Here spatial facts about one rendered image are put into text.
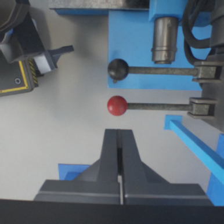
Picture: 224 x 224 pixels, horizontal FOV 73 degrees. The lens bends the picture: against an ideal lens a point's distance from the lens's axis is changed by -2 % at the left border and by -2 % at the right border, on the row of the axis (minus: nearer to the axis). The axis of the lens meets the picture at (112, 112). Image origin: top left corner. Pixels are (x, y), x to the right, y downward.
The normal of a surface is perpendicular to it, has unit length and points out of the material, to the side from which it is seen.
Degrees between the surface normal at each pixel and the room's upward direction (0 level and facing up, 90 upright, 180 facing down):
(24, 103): 0
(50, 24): 0
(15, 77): 0
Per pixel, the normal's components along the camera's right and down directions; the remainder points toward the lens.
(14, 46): -0.37, 0.45
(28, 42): 0.88, -0.12
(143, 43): -0.02, 0.25
